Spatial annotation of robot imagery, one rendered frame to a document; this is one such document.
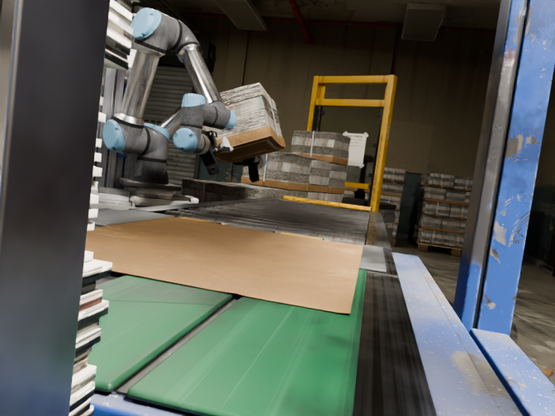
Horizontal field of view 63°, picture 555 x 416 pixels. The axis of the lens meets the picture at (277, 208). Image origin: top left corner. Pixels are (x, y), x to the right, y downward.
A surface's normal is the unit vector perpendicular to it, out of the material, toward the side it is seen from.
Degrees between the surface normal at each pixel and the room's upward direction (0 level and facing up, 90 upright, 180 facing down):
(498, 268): 90
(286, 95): 90
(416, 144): 90
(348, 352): 0
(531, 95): 90
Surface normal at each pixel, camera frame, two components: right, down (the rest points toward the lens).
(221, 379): 0.13, -0.99
